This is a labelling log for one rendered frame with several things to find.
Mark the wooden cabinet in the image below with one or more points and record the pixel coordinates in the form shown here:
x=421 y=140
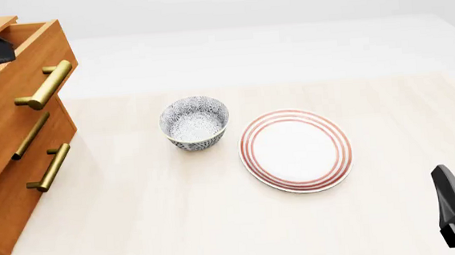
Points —
x=1 y=22

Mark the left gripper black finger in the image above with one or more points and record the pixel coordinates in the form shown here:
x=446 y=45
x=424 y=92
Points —
x=3 y=49

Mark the white plate with red rings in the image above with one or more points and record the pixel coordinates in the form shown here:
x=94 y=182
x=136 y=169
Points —
x=296 y=151

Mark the blue floral patterned bowl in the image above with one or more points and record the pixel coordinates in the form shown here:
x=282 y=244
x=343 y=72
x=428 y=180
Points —
x=194 y=124

